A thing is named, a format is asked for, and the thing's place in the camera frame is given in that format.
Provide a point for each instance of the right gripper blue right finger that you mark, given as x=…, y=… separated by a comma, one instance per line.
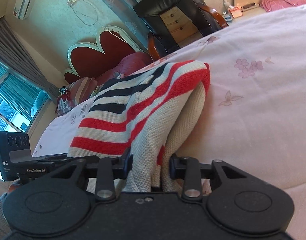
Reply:
x=188, y=170

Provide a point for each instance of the striped knit sweater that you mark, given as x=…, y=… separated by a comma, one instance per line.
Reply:
x=151, y=114

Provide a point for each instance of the black leather armchair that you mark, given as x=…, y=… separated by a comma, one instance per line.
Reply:
x=173, y=24

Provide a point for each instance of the maroon blanket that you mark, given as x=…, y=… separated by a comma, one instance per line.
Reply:
x=126, y=67

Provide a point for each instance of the red heart-shaped headboard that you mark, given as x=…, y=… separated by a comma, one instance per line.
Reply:
x=87, y=59

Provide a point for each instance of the window with teal blinds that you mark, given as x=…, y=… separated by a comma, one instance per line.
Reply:
x=20, y=102

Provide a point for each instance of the bedside table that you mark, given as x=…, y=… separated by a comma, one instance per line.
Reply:
x=248, y=11

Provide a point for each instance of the pink floral bed quilt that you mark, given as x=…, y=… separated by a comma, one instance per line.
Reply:
x=238, y=95

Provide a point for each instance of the grey side curtain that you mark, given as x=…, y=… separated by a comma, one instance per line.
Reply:
x=15, y=56

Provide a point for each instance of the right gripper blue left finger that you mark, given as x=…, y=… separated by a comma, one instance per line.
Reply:
x=110, y=169

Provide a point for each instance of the lotion bottle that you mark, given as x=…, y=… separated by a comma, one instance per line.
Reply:
x=227, y=4

